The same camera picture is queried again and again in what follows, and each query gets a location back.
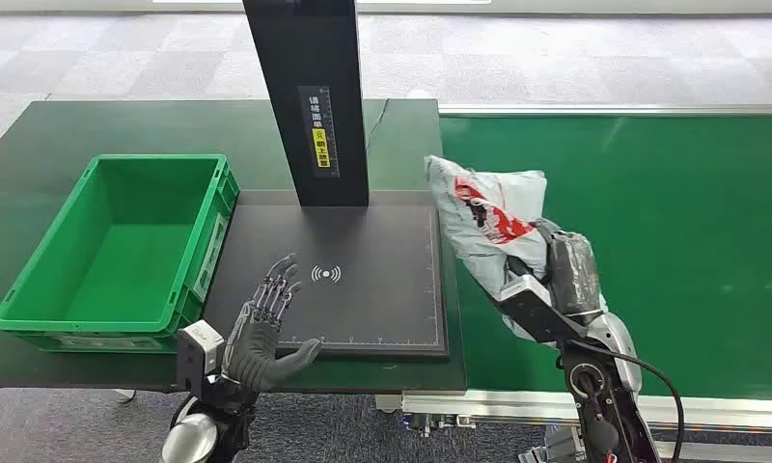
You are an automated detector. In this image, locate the grey plastic package red print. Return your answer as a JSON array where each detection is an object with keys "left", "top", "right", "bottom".
[{"left": 423, "top": 154, "right": 610, "bottom": 342}]

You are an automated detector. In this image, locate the dark green table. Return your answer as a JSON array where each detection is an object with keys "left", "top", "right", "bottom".
[{"left": 0, "top": 97, "right": 468, "bottom": 395}]

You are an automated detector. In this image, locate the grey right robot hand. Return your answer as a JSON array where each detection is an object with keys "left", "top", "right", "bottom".
[{"left": 506, "top": 217, "right": 607, "bottom": 323}]

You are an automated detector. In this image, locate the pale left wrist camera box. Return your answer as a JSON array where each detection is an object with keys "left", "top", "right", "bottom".
[{"left": 176, "top": 320, "right": 226, "bottom": 393}]

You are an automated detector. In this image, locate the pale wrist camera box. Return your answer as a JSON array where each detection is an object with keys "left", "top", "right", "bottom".
[
  {"left": 495, "top": 275, "right": 589, "bottom": 346},
  {"left": 176, "top": 320, "right": 226, "bottom": 393}
]

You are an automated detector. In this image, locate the green plastic crate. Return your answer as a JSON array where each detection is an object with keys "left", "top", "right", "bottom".
[{"left": 0, "top": 153, "right": 240, "bottom": 355}]

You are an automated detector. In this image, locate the green conveyor belt aluminium frame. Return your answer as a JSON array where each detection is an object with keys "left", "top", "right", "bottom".
[{"left": 373, "top": 104, "right": 772, "bottom": 463}]

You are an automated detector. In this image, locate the black weighing device with column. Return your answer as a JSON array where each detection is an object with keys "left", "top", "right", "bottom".
[{"left": 203, "top": 0, "right": 452, "bottom": 363}]

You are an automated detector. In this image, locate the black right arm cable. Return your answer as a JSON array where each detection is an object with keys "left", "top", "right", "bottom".
[{"left": 567, "top": 339, "right": 685, "bottom": 463}]

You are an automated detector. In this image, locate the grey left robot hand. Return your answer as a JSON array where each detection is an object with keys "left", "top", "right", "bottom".
[{"left": 220, "top": 253, "right": 323, "bottom": 394}]

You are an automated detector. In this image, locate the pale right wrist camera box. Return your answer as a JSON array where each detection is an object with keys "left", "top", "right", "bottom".
[{"left": 495, "top": 275, "right": 589, "bottom": 346}]

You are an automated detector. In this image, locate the thin black table cable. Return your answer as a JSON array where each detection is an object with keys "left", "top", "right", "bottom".
[{"left": 366, "top": 98, "right": 391, "bottom": 152}]

